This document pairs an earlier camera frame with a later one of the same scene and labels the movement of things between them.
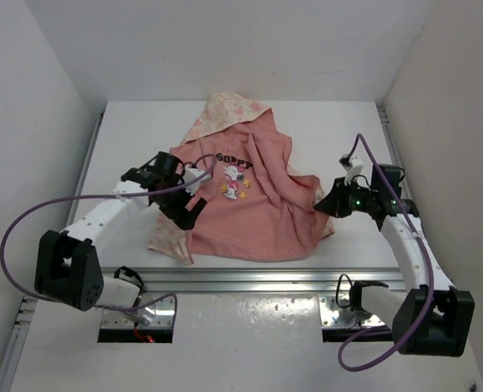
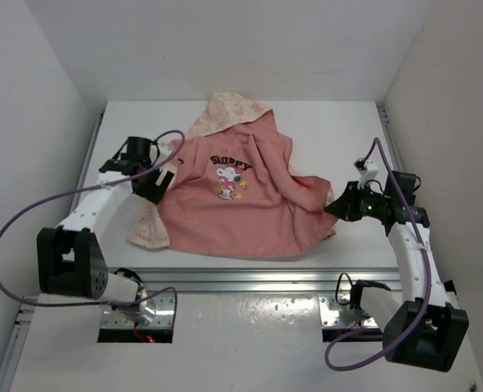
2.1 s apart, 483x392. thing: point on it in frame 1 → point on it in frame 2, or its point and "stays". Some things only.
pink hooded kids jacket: x=258 y=205 stays
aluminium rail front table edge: x=275 y=278 stays
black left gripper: x=181 y=216 → x=153 y=192
